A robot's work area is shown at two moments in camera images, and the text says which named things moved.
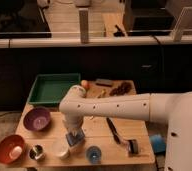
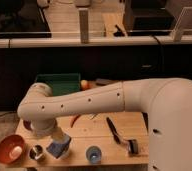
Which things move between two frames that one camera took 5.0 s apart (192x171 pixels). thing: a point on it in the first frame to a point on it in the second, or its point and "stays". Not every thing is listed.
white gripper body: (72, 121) to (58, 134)
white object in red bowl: (15, 153) stays
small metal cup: (36, 152) stays
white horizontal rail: (97, 43) stays
